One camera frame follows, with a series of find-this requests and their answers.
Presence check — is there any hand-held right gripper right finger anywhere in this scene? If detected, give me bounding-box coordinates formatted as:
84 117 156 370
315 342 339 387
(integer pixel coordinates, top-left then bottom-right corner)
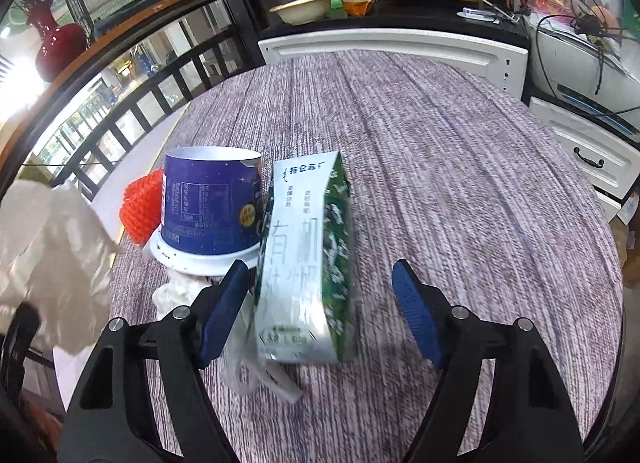
391 258 586 463

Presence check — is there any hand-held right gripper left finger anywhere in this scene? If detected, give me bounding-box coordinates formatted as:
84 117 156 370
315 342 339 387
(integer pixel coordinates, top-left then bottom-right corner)
62 259 251 463

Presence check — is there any green white milk carton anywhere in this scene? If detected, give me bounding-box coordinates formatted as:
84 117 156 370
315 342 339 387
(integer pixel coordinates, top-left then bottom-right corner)
255 150 357 365

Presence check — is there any white plastic bag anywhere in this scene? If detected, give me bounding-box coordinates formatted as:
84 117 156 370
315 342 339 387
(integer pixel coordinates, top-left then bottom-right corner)
0 178 127 357

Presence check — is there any crumpled white tissue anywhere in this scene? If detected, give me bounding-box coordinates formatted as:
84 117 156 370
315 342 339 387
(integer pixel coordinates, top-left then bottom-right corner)
152 273 222 320

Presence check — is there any clear plastic wrapper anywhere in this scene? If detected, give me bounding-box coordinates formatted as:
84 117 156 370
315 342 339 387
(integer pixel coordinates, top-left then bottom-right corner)
222 303 302 405

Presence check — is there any dark blue paper cup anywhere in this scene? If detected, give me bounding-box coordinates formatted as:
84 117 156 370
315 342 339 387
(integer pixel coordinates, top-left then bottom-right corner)
149 145 264 277

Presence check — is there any orange foam net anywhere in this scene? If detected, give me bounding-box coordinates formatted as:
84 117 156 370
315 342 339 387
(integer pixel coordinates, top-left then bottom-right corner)
119 168 169 247

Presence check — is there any purple striped tablecloth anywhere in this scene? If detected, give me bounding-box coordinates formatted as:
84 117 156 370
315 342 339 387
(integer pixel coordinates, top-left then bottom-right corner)
107 48 627 463

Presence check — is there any white drawer unit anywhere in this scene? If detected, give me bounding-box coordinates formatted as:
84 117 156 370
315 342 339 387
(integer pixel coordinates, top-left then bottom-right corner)
527 95 640 224

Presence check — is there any black railing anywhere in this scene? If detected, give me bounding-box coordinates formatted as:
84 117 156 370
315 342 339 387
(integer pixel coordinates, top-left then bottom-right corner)
20 25 262 200

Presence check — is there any white printer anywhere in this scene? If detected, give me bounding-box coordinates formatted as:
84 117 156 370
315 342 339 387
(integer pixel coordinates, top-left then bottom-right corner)
527 13 640 136

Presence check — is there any red vase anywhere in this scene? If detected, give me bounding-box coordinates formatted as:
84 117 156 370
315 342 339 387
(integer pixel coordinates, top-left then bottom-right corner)
26 0 89 83

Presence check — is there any small orange cup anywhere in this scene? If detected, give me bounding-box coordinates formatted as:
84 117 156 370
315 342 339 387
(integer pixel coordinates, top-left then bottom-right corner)
342 0 376 18

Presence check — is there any cream bowl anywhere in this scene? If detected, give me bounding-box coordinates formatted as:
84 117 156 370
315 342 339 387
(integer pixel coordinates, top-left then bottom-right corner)
270 0 335 26

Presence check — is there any wooden counter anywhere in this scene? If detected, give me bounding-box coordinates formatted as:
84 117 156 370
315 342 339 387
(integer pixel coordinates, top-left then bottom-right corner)
0 0 307 170

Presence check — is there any black cable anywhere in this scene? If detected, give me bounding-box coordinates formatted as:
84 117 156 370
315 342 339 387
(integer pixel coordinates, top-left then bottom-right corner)
530 13 637 96

